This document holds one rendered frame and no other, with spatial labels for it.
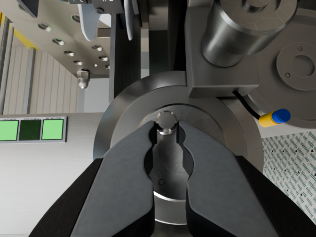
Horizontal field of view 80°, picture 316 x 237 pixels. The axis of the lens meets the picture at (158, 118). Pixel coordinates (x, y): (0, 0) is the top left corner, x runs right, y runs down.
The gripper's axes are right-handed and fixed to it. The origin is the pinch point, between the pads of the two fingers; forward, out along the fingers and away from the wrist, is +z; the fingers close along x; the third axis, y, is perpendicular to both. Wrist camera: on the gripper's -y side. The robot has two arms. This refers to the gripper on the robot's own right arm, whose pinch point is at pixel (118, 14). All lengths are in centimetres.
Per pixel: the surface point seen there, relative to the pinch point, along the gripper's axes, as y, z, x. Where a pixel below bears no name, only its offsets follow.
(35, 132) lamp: 10.0, 29.4, -28.4
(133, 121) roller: 13.3, -3.4, 2.4
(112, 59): 6.8, -2.0, 0.0
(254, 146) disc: 15.6, -2.8, 12.7
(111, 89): 9.8, -2.0, 0.0
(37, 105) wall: -39, 183, -133
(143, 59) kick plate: -97, 197, -16
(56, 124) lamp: 8.1, 29.4, -22.9
